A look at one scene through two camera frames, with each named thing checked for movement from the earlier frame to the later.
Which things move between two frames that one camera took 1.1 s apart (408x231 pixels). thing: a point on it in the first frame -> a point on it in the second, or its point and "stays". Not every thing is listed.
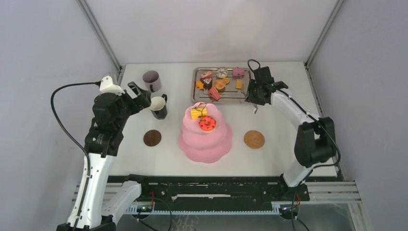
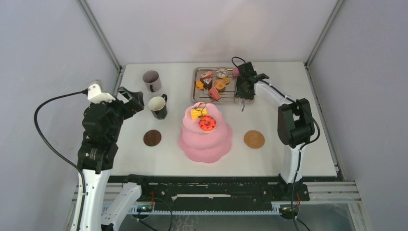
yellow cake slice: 197,113 stays
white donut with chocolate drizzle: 222,72 stays
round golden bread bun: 220,83 stays
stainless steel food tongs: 256,106 -> 243,104
